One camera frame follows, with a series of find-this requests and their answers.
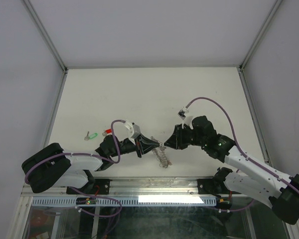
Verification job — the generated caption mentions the aluminium frame post right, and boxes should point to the aluminium frame post right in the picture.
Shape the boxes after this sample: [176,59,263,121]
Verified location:
[239,0,284,71]

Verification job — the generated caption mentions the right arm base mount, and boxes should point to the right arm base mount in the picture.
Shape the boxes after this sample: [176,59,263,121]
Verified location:
[197,178,226,197]

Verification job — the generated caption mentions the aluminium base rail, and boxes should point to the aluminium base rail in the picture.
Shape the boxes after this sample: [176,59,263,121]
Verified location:
[22,175,230,197]

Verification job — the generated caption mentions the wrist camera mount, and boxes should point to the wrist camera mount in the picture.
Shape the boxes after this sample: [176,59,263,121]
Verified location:
[124,120,141,145]
[177,107,193,128]

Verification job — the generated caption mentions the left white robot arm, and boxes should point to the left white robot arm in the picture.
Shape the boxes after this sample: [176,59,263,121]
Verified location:
[21,134,159,194]

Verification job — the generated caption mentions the white slotted cable duct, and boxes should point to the white slotted cable duct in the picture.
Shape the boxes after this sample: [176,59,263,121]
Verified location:
[32,195,216,208]

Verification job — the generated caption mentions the aluminium frame post left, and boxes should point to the aluminium frame post left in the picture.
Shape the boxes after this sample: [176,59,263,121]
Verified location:
[21,0,68,73]

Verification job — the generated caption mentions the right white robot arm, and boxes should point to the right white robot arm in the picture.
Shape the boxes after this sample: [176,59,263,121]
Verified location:
[164,116,299,225]

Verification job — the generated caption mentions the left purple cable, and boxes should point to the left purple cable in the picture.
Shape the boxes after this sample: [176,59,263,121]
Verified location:
[24,119,127,186]

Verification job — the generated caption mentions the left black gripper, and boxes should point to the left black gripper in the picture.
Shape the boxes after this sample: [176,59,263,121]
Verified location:
[110,133,159,158]

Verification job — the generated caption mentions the purple cable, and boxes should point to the purple cable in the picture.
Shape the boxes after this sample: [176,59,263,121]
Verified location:
[24,119,127,186]
[183,97,299,207]

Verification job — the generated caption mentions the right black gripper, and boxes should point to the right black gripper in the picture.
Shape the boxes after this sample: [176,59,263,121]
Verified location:
[163,123,206,150]

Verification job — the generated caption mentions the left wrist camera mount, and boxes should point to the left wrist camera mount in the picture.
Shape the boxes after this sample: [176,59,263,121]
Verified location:
[124,120,141,145]

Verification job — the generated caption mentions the metal disc with keyrings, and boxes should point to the metal disc with keyrings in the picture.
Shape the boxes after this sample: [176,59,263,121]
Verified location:
[150,136,172,168]

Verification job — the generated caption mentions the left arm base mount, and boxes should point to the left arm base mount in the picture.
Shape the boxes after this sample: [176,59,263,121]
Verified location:
[77,178,112,195]

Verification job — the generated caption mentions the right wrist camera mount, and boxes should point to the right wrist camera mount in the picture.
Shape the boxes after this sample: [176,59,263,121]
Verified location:
[177,107,193,128]

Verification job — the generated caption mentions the aluminium frame post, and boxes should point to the aluminium frame post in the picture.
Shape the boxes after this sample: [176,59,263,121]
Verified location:
[21,0,68,73]
[239,0,284,71]

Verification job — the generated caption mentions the red tag key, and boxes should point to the red tag key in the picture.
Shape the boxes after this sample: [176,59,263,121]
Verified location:
[102,128,112,137]

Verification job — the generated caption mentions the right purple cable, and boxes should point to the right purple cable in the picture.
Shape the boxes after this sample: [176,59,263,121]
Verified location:
[183,97,299,207]

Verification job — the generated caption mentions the green tag key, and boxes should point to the green tag key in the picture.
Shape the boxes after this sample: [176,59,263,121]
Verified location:
[84,131,98,140]

